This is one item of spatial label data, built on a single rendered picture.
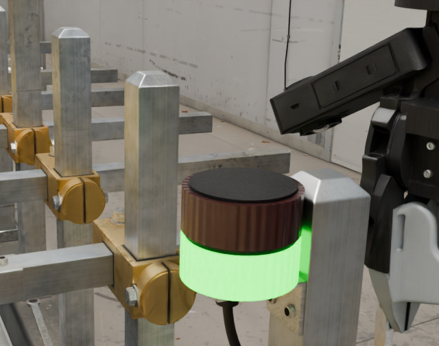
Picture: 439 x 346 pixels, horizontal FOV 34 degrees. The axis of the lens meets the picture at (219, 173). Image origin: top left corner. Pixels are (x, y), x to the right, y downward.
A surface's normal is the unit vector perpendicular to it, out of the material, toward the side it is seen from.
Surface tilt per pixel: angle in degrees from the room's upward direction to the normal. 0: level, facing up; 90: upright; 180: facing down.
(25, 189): 90
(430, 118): 90
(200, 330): 0
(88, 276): 90
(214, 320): 0
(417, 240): 93
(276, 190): 0
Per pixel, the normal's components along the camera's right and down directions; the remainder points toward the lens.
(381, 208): 0.72, 0.35
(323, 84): -0.70, 0.15
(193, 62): -0.86, 0.12
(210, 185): 0.04, -0.96
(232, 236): -0.19, 0.28
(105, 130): 0.44, 0.27
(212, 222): -0.46, 0.24
